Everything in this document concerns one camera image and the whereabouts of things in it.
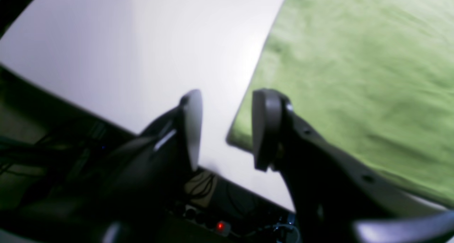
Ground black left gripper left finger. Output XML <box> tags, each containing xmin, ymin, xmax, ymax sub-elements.
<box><xmin>21</xmin><ymin>89</ymin><xmax>203</xmax><ymax>236</ymax></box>

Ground black power strip red light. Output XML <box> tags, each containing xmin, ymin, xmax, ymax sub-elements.
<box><xmin>167</xmin><ymin>200</ymin><xmax>295</xmax><ymax>243</ymax></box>

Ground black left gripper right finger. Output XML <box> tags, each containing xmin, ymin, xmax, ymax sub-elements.
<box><xmin>252</xmin><ymin>88</ymin><xmax>454</xmax><ymax>243</ymax></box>

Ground green T-shirt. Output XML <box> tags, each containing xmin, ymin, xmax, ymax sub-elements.
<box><xmin>227</xmin><ymin>0</ymin><xmax>454</xmax><ymax>207</ymax></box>

